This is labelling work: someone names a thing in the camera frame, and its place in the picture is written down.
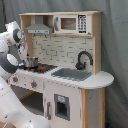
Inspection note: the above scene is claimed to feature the small metal pot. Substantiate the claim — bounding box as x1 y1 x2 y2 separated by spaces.
24 57 38 68

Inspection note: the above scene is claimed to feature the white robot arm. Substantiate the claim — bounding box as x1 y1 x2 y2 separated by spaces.
0 21 51 128

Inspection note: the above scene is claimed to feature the wooden toy kitchen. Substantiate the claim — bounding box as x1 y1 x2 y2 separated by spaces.
10 11 114 128

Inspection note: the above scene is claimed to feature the grey toy sink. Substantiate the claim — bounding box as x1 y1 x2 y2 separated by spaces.
52 68 92 81

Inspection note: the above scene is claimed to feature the black toy faucet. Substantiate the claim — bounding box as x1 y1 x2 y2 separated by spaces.
75 51 93 70

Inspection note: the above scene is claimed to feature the black toy stovetop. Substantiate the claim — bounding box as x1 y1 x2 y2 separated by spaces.
20 63 55 74

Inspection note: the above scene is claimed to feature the right red stove knob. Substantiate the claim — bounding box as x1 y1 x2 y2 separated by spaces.
31 81 37 88

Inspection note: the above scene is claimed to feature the red stove knob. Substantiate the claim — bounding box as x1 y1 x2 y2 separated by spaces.
31 81 37 88
12 77 18 83

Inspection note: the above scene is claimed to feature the white cabinet door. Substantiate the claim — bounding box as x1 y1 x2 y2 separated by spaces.
44 81 82 128

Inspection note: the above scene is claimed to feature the toy microwave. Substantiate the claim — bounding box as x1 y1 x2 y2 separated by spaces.
54 15 91 34

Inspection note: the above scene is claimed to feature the grey range hood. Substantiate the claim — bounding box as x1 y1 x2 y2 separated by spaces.
24 16 52 34

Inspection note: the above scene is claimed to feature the left red stove knob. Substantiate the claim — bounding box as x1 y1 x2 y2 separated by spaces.
12 77 18 83

